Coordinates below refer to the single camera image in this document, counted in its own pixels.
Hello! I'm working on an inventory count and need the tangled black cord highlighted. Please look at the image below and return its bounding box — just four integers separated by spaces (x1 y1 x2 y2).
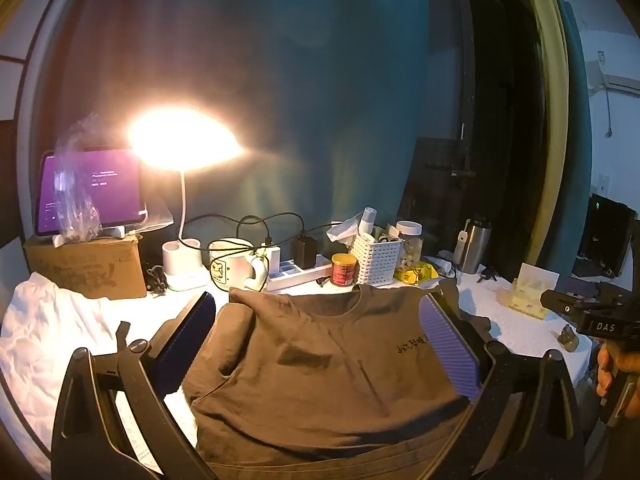
147 265 168 295

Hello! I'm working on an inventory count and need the crumpled white tissue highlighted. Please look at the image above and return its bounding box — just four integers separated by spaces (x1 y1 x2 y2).
326 212 363 247

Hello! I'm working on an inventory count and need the small dark figurine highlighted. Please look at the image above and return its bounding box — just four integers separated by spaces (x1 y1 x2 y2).
557 325 581 352

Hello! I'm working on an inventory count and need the brown t-shirt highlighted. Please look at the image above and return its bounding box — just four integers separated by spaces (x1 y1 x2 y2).
181 284 493 480

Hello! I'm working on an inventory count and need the clear plastic bag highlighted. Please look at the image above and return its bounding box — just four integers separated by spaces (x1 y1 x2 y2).
52 112 108 241

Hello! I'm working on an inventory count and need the white textured tablecloth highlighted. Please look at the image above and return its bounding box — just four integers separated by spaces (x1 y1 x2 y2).
115 260 587 461

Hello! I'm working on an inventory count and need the white desk lamp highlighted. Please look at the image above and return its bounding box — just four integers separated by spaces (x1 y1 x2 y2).
127 105 246 292

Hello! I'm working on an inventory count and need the white air conditioner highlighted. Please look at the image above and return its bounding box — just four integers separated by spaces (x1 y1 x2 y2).
602 72 640 93

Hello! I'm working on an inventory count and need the white perforated basket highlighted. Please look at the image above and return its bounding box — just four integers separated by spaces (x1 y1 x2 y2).
348 234 404 286

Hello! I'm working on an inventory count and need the black charging cable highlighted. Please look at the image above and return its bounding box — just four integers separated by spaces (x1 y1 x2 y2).
187 212 311 261

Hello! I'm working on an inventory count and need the yellow snack packet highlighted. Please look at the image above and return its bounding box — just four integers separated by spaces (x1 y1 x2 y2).
395 262 438 285

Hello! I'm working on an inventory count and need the person's right hand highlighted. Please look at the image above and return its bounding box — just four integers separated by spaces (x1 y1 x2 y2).
594 342 628 397

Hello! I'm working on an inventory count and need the tablet with purple screen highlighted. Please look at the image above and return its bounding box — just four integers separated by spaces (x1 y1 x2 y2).
34 147 150 239

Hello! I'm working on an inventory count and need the yellow tissue box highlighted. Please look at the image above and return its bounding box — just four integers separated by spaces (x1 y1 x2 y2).
507 262 560 320

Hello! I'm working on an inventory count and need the cardboard box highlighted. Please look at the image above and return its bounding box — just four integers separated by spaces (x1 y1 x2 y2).
22 232 148 301

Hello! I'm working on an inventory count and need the jar with white lid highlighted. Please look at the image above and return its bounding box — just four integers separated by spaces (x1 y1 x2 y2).
396 220 424 268

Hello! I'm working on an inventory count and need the steel thermos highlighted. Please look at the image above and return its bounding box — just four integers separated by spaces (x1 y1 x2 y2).
456 216 493 275

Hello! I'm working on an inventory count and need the white charger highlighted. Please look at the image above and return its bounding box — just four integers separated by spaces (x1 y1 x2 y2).
260 243 282 276

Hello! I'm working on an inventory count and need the white cartoon mug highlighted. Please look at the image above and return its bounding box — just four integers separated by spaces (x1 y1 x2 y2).
207 237 271 293

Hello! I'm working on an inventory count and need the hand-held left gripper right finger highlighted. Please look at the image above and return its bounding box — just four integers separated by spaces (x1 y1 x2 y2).
419 287 586 480

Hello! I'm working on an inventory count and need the red can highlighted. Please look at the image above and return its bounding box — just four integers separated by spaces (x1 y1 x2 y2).
331 253 359 287

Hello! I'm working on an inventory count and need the black box with light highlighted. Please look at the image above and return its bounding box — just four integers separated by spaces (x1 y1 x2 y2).
580 194 638 277

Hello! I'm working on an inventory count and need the white power strip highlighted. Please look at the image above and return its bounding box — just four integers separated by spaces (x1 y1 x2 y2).
267 259 333 292

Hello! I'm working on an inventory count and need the black charger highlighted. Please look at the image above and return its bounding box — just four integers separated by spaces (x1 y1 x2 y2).
291 235 318 270

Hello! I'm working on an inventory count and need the white garment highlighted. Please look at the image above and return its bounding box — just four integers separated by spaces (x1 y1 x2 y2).
0 271 201 456

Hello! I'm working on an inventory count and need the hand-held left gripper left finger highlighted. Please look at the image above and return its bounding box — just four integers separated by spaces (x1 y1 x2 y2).
51 291 218 480

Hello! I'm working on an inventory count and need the white tablet stand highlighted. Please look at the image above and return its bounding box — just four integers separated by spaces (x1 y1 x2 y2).
52 224 126 247

